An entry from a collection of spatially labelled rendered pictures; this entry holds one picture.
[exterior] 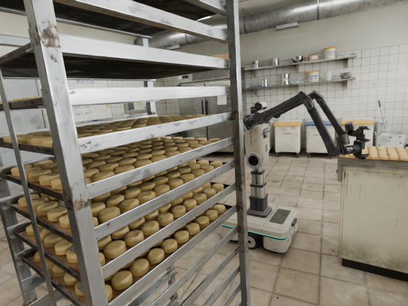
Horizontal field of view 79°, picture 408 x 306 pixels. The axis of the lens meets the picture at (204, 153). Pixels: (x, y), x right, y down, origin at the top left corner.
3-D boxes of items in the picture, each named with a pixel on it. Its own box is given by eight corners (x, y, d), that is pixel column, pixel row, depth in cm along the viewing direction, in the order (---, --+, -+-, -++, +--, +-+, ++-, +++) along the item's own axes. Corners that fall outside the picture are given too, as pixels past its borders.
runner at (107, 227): (231, 164, 98) (231, 157, 98) (238, 166, 97) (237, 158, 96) (68, 248, 48) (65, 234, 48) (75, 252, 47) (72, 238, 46)
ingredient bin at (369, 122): (339, 159, 496) (341, 121, 479) (340, 152, 550) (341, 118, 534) (372, 161, 470) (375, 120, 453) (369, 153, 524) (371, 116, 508)
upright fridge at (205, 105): (247, 150, 641) (244, 67, 598) (236, 159, 562) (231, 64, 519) (199, 149, 703) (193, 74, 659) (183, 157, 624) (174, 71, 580)
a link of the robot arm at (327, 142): (306, 104, 183) (301, 102, 174) (314, 100, 179) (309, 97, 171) (333, 158, 171) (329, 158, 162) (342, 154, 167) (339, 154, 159)
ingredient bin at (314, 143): (305, 158, 523) (305, 122, 507) (307, 152, 578) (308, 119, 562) (334, 159, 499) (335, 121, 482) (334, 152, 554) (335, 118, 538)
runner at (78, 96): (227, 95, 93) (227, 87, 92) (234, 94, 91) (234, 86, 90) (37, 107, 43) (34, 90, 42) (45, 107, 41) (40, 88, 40)
